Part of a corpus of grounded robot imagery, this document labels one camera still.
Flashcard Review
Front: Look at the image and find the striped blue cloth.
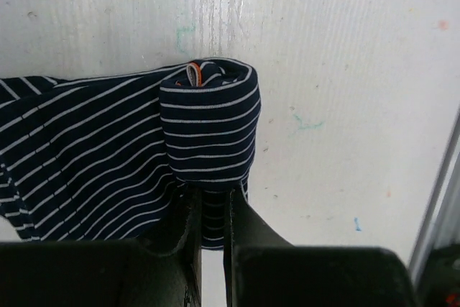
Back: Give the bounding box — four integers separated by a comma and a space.
1, 58, 262, 250

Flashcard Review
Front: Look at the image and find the aluminium rail frame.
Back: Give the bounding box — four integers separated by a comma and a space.
409, 119, 459, 285

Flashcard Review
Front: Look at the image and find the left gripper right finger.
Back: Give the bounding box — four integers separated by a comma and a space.
224, 190, 418, 307

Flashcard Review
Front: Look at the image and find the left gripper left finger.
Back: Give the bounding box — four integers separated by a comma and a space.
1, 188, 201, 306

